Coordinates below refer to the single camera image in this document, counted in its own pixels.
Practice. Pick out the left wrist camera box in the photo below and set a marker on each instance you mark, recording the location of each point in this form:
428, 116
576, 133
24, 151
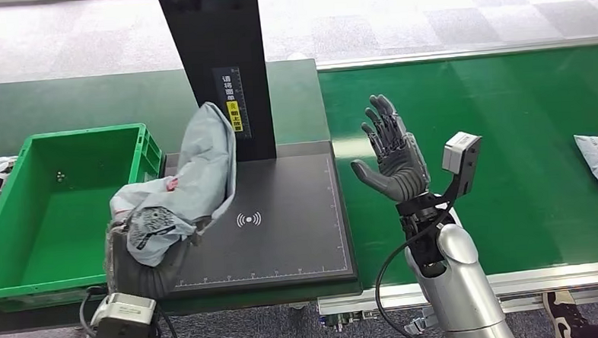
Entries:
126, 319

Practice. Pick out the black scanner base plate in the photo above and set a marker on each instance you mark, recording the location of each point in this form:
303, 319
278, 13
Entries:
281, 229

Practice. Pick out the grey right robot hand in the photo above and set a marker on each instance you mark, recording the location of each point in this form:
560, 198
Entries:
402, 168

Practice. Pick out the black scanner column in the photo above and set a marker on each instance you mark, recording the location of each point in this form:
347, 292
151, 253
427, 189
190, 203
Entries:
217, 40

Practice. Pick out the dark green table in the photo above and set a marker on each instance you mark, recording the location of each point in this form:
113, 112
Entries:
99, 101

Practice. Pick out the connector box under conveyor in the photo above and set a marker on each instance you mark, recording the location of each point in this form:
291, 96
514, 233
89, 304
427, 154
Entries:
343, 320

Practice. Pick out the green conveyor belt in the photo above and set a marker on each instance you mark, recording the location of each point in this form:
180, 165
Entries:
519, 128

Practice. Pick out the person's shoe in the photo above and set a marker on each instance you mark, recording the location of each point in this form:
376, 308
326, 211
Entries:
562, 313

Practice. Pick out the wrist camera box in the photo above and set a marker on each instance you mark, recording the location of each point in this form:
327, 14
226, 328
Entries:
126, 319
462, 158

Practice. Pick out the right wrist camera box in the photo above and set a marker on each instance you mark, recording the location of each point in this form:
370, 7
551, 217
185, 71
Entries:
462, 158

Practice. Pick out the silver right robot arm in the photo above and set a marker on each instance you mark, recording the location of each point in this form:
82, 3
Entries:
460, 287

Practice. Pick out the green plastic crate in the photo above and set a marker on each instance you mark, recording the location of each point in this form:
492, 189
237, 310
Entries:
59, 224

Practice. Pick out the aluminium conveyor frame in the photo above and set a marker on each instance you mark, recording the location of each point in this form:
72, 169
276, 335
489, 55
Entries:
561, 275

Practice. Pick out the yellow and black column label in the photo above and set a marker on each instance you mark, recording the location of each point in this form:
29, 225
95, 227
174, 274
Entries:
234, 102

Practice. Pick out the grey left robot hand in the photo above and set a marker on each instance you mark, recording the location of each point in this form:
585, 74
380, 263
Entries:
142, 280

